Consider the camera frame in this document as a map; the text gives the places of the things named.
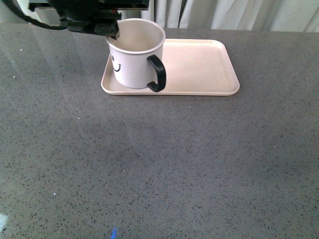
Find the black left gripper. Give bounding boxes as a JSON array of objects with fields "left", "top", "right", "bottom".
[{"left": 28, "top": 0, "right": 149, "bottom": 40}]

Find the white smiley mug black handle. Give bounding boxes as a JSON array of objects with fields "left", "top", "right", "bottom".
[{"left": 106, "top": 18, "right": 166, "bottom": 93}]

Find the cream rectangular tray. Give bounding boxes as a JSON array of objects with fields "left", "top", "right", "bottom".
[{"left": 101, "top": 38, "right": 240, "bottom": 97}]

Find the white pleated curtain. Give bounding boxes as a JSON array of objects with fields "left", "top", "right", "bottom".
[{"left": 0, "top": 0, "right": 319, "bottom": 32}]

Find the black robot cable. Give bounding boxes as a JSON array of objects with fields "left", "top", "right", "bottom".
[{"left": 4, "top": 0, "right": 68, "bottom": 31}]

